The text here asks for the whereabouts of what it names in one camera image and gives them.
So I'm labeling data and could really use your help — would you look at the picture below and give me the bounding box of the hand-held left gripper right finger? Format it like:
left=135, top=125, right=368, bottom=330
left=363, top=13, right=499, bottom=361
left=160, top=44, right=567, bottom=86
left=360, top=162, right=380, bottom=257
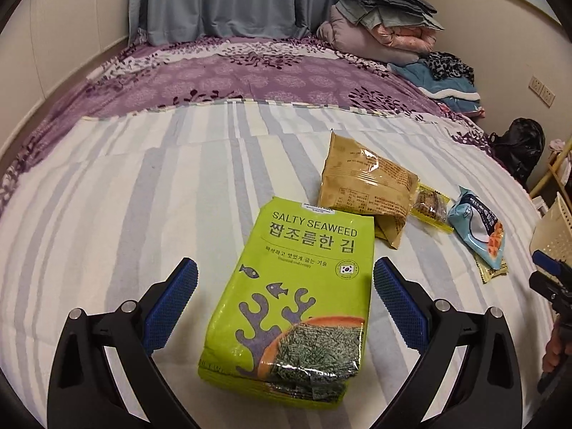
left=373, top=257, right=523, bottom=429

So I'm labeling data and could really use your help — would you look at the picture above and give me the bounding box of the purple floral bedsheet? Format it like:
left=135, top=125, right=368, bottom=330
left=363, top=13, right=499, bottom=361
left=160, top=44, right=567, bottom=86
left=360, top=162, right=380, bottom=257
left=0, top=27, right=510, bottom=215

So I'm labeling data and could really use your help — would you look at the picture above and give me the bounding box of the blue fleece garment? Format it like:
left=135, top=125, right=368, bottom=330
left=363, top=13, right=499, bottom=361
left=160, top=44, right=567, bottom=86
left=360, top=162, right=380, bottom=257
left=389, top=60, right=484, bottom=117

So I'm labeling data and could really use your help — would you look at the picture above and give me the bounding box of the wooden shelf rack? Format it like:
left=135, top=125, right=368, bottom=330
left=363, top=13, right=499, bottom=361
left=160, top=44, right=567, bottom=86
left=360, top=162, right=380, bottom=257
left=529, top=136, right=572, bottom=199

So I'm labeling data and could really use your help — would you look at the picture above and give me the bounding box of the brown snack bag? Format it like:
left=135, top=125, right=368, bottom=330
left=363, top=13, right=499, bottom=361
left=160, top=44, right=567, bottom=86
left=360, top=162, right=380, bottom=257
left=317, top=130, right=423, bottom=251

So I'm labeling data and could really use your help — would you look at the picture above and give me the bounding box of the green seaweed snack packet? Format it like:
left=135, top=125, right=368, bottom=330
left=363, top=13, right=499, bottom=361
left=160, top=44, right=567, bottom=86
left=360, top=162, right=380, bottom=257
left=198, top=197, right=376, bottom=412

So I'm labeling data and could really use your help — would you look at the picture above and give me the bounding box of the person's right hand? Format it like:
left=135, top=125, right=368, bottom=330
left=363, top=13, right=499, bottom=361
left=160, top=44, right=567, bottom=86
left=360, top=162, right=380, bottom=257
left=542, top=319, right=566, bottom=373

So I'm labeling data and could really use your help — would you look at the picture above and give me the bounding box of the leopard print cloth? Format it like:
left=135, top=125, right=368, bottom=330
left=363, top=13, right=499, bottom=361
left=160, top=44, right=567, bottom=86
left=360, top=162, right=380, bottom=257
left=422, top=51, right=475, bottom=82

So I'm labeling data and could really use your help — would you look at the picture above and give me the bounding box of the blue-grey curtain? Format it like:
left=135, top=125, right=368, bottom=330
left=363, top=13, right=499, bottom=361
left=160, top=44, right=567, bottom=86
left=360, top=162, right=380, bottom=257
left=129, top=0, right=425, bottom=48

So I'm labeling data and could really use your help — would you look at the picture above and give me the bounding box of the light blue chip bag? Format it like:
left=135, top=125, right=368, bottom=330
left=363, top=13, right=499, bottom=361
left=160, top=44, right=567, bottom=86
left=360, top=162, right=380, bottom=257
left=447, top=186, right=506, bottom=271

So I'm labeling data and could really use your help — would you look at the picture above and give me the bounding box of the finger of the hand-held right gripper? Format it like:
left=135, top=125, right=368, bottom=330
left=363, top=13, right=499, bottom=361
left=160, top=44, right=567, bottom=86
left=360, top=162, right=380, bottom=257
left=528, top=272, right=572, bottom=311
left=532, top=250, right=572, bottom=278

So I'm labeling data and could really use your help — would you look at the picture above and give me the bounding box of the striped blanket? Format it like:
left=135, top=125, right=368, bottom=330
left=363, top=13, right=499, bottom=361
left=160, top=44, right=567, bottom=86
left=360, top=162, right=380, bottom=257
left=0, top=98, right=555, bottom=429

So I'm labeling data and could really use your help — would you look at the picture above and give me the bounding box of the small gold foil snack packet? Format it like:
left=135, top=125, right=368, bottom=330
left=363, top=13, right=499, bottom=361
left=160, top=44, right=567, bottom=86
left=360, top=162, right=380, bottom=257
left=409, top=183, right=454, bottom=234

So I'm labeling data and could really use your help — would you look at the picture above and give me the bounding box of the yellow biscuit packet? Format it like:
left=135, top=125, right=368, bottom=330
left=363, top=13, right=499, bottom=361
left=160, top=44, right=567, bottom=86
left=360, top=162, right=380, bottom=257
left=474, top=259, right=510, bottom=284

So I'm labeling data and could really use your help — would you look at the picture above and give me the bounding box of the folded pink floral quilt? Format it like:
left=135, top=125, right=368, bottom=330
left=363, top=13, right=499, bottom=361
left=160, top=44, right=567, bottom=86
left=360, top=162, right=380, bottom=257
left=373, top=24, right=436, bottom=54

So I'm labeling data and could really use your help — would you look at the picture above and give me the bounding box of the folded mauve quilt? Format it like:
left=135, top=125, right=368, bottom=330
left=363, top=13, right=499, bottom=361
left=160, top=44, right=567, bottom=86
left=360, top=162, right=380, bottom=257
left=316, top=9, right=421, bottom=65

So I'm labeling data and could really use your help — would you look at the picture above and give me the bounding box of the black backpack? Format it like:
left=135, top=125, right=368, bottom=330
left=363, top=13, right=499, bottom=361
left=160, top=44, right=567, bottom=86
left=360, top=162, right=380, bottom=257
left=488, top=117, right=547, bottom=185

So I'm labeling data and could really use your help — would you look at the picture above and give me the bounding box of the cream perforated plastic basket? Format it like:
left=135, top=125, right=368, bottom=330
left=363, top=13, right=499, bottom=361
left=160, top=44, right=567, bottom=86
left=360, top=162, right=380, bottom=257
left=529, top=192, right=572, bottom=269

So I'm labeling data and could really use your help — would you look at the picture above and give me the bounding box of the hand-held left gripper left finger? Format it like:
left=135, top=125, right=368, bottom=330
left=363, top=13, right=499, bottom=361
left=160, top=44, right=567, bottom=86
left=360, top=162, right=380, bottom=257
left=47, top=257, right=199, bottom=429

